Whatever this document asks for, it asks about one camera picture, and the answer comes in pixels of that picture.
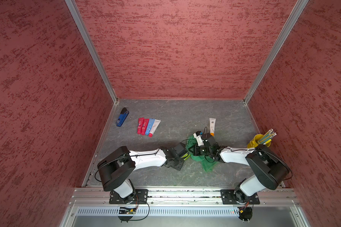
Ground white tube orange cap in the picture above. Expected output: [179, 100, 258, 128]
[209, 118, 216, 136]

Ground blue stapler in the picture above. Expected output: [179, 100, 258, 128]
[116, 107, 129, 127]

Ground white tube pink cap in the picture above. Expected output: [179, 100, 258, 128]
[148, 120, 161, 137]

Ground corner aluminium profile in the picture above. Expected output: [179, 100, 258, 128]
[243, 0, 309, 106]
[65, 0, 118, 105]

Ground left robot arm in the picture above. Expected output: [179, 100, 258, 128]
[94, 142, 188, 201]

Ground pink toothpaste tube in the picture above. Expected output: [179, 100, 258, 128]
[137, 118, 144, 134]
[141, 119, 149, 135]

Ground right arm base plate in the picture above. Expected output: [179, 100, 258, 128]
[220, 189, 260, 205]

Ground lime green toothpaste tube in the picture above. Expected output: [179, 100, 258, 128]
[182, 154, 190, 160]

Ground pencils in cup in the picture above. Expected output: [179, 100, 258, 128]
[257, 129, 277, 145]

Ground right corner aluminium profile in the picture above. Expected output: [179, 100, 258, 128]
[243, 0, 309, 106]

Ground blue toothpaste tube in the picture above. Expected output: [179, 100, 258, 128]
[145, 118, 155, 135]

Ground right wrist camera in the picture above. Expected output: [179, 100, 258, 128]
[193, 131, 204, 146]

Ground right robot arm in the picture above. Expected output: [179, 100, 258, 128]
[190, 131, 292, 205]

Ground yellow cup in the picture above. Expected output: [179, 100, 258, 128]
[247, 134, 272, 148]

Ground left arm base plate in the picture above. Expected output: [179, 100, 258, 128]
[109, 189, 149, 204]

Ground green microfiber cloth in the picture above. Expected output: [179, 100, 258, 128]
[186, 135, 218, 173]

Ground left corner aluminium profile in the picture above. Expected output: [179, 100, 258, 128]
[65, 0, 118, 105]

